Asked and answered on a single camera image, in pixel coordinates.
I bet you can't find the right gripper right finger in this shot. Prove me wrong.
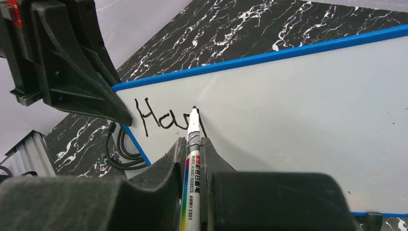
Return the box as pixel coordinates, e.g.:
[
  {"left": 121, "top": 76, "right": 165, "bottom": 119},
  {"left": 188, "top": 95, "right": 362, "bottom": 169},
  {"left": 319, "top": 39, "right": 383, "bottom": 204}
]
[{"left": 200, "top": 138, "right": 356, "bottom": 231}]

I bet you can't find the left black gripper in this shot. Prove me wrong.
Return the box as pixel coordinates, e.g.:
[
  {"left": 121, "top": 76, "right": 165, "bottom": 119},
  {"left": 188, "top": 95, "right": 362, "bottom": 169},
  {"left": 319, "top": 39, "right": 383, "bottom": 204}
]
[{"left": 0, "top": 0, "right": 132, "bottom": 126}]

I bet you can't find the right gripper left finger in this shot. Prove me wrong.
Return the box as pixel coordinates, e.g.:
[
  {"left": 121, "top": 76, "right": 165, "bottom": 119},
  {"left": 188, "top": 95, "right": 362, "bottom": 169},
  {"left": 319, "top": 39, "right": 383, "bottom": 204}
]
[{"left": 0, "top": 138, "right": 186, "bottom": 231}]

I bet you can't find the coiled black cable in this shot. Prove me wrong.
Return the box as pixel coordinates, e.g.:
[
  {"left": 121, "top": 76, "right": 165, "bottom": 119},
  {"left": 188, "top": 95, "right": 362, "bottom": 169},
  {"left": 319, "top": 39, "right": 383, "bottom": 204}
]
[{"left": 103, "top": 122, "right": 149, "bottom": 171}]

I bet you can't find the blue framed whiteboard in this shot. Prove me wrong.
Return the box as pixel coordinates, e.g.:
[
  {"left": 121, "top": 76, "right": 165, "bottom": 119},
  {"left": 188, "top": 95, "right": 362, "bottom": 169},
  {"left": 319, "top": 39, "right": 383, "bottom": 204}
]
[{"left": 113, "top": 25, "right": 408, "bottom": 218}]

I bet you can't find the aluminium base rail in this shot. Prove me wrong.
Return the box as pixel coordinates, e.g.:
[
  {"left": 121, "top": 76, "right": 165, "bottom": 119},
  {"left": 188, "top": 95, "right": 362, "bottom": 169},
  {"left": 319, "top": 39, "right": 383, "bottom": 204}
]
[{"left": 0, "top": 131, "right": 56, "bottom": 177}]

